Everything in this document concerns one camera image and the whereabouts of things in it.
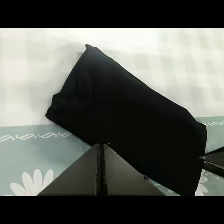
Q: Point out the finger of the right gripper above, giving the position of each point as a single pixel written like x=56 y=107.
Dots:
x=215 y=163

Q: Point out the black garment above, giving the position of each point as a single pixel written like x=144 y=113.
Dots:
x=126 y=113

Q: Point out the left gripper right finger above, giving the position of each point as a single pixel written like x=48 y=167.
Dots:
x=123 y=178

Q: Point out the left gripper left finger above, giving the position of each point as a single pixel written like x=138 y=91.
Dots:
x=80 y=176

